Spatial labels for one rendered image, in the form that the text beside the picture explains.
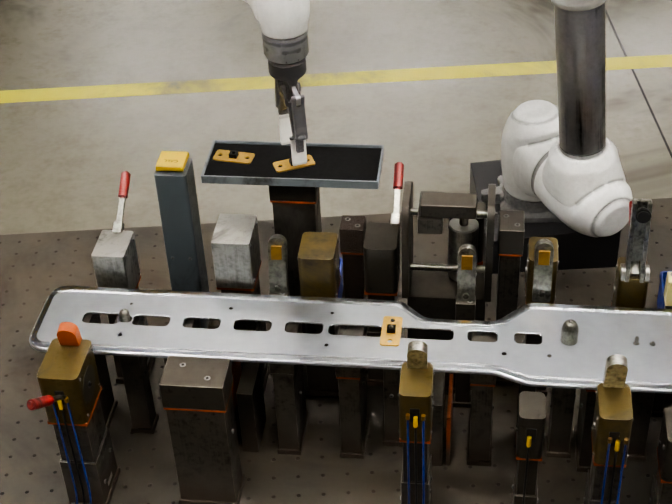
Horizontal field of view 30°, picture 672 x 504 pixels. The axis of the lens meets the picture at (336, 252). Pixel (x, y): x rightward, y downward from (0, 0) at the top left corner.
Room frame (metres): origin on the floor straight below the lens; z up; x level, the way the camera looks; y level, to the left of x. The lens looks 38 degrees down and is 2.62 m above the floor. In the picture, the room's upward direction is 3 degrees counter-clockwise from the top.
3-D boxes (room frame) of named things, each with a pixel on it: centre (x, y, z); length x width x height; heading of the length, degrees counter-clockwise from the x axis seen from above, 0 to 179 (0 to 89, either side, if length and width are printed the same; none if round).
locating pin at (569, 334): (1.77, -0.44, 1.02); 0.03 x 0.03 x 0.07
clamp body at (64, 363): (1.71, 0.51, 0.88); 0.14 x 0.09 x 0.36; 172
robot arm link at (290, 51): (2.18, 0.08, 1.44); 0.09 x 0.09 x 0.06
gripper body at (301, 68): (2.18, 0.08, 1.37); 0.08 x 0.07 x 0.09; 17
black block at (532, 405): (1.60, -0.34, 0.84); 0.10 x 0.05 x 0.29; 172
